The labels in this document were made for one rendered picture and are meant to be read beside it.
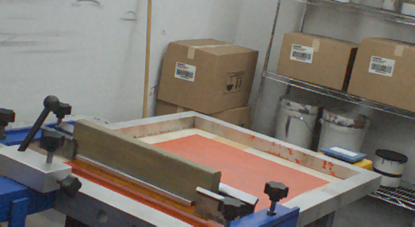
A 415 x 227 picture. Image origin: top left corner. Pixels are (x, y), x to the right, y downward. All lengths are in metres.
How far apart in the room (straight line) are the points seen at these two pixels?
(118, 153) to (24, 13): 2.49
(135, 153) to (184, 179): 0.13
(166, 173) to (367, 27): 3.84
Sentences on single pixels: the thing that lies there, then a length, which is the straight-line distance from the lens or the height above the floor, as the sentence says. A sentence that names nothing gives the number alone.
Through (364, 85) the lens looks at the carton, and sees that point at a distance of 4.65.
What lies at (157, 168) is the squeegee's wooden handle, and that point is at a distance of 1.41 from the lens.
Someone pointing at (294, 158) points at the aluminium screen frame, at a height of 0.97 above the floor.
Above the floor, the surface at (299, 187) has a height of 0.95.
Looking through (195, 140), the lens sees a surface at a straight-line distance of 1.93.
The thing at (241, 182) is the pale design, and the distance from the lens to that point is 1.66.
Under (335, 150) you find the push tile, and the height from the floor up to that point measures 0.97.
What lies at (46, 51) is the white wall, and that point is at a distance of 4.06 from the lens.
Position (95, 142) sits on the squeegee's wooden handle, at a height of 1.03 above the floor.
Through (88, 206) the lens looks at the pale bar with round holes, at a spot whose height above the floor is 1.02.
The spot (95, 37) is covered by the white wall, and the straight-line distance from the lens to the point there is 4.32.
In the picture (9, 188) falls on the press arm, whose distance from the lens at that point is 1.18.
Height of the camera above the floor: 1.46
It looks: 13 degrees down
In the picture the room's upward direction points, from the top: 11 degrees clockwise
